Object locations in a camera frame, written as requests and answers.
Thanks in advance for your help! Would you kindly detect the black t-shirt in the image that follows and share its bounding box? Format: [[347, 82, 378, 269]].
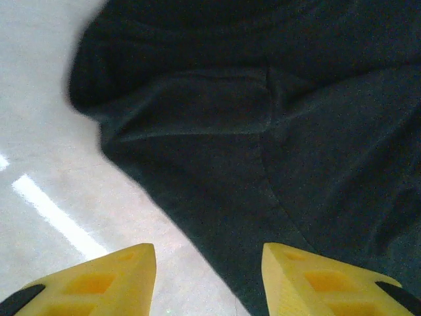
[[64, 0, 421, 316]]

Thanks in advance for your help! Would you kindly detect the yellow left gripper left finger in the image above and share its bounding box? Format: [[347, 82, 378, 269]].
[[0, 242, 156, 316]]

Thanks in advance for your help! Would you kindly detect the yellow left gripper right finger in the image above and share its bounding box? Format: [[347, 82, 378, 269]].
[[261, 242, 421, 316]]

